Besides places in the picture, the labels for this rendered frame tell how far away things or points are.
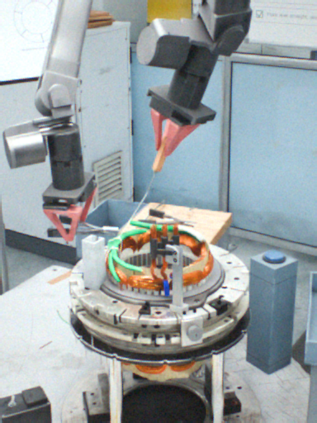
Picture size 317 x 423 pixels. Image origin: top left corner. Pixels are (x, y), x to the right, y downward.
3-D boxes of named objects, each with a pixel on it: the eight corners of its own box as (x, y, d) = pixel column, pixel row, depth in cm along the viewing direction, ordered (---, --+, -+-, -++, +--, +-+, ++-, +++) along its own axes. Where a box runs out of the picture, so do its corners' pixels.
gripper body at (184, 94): (191, 128, 112) (208, 86, 108) (143, 97, 116) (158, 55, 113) (214, 122, 117) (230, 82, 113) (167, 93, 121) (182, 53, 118)
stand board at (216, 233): (117, 243, 155) (117, 232, 154) (150, 211, 172) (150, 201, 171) (206, 257, 148) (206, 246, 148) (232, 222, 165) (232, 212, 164)
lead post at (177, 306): (182, 315, 116) (182, 249, 112) (169, 310, 118) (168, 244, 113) (188, 311, 118) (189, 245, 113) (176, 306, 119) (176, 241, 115)
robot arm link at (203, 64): (231, 45, 110) (213, 29, 114) (194, 38, 106) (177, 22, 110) (215, 85, 113) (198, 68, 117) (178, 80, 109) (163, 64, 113)
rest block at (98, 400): (108, 394, 142) (107, 372, 140) (112, 411, 137) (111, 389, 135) (86, 397, 141) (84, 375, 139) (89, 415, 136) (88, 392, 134)
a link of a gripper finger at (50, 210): (46, 245, 128) (40, 198, 123) (61, 225, 134) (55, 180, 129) (82, 249, 126) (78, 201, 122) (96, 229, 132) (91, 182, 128)
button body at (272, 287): (268, 375, 154) (274, 269, 145) (245, 361, 159) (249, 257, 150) (290, 363, 158) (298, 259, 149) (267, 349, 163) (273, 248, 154)
